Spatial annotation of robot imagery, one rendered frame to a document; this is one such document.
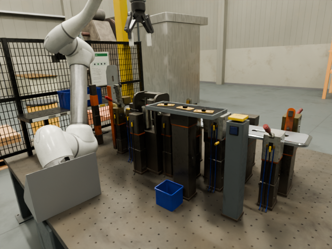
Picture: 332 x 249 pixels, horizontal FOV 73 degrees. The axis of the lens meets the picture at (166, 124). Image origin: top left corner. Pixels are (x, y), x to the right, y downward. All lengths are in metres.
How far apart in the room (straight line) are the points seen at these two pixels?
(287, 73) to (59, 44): 9.31
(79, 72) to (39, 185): 0.71
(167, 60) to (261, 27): 6.00
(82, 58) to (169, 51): 3.95
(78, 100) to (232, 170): 0.97
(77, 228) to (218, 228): 0.60
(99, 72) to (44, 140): 1.10
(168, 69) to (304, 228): 4.61
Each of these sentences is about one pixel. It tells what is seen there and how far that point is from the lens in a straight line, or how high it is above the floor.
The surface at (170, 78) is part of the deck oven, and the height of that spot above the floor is 0.89.
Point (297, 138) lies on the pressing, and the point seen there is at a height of 1.00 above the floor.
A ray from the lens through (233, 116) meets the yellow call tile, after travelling 0.91.
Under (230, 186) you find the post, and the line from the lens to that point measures 1.02.
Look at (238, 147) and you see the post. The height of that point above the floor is 1.04.
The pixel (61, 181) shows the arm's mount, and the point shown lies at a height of 0.86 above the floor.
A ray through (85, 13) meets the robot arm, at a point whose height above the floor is 1.63.
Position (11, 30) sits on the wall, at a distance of 11.33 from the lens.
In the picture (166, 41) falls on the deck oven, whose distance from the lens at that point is 5.33.
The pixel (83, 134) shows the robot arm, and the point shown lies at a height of 0.97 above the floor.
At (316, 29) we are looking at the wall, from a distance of 9.94.
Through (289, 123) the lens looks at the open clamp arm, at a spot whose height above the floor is 1.03.
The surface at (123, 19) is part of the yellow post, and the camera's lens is 2.50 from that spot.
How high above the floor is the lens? 1.40
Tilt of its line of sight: 17 degrees down
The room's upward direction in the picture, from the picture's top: 2 degrees counter-clockwise
